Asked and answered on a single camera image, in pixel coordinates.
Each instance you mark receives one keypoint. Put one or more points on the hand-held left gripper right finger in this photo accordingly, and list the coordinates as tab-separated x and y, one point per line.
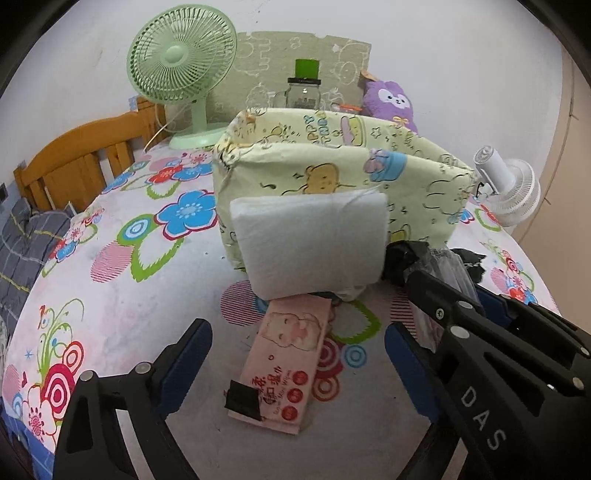
406	364

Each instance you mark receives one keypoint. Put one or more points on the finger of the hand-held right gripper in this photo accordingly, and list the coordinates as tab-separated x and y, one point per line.
491	299
429	290

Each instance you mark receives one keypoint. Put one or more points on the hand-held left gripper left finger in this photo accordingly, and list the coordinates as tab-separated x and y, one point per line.
189	364

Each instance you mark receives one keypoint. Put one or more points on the pink wipes packet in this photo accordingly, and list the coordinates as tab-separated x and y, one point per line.
286	360

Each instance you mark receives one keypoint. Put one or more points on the white towel bundle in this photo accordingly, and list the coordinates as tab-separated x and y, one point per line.
304	244

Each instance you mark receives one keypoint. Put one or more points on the yellow fabric storage box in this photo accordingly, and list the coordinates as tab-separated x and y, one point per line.
323	152

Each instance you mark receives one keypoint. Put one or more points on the floral tablecloth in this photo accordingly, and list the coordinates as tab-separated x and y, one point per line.
115	314

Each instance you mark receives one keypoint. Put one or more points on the white standing fan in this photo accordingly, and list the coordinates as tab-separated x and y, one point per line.
517	189

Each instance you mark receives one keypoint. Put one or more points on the beige door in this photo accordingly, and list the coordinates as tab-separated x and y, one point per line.
568	207

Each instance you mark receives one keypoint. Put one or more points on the purple plush rabbit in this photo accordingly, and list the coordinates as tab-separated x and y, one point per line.
392	101

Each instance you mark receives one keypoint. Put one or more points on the grey plaid bedding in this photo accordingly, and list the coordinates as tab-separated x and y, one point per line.
27	249

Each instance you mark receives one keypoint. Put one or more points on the cotton swab jar orange lid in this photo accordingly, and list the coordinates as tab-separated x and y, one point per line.
347	108

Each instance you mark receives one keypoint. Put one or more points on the glass jar mug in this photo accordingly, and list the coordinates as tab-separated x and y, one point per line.
302	94

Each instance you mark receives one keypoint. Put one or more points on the wooden bed headboard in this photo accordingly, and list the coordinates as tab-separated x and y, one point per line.
69	157

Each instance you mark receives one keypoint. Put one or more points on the green plastic cup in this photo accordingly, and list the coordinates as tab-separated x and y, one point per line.
307	69

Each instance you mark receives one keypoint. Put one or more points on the green printed board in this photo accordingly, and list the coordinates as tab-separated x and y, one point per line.
277	55

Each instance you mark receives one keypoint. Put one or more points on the green desk fan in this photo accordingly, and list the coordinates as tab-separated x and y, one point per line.
175	55

